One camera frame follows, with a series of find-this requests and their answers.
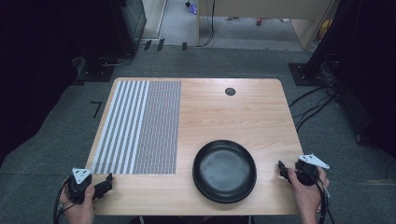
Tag black cables on floor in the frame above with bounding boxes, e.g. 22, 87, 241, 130
288, 52, 344, 133

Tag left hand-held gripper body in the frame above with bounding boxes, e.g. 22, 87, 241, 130
65, 167, 105, 205

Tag black stand base with cables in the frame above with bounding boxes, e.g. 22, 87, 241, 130
288, 52, 344, 87

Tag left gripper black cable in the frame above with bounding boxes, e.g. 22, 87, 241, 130
52, 178, 78, 224

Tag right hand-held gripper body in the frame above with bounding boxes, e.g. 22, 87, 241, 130
294, 153, 331, 187

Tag grey striped placemat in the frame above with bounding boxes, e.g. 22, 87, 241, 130
90, 80, 182, 175

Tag light wooden cabinet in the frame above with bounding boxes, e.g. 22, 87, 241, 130
196, 0, 335, 51

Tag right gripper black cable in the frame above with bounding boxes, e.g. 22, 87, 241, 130
298, 167, 336, 224

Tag person's left hand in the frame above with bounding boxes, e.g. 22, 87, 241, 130
60, 184, 97, 224

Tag dark glass cabinet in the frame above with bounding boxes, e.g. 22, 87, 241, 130
120, 0, 148, 48

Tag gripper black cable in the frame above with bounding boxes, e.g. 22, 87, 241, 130
298, 167, 336, 224
52, 178, 78, 224

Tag black hanging cable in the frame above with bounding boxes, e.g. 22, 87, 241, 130
195, 0, 217, 49

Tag black round plate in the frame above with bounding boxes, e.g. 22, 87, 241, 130
191, 139, 258, 204

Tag person's right hand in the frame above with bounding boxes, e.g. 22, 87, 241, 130
287, 166, 331, 218

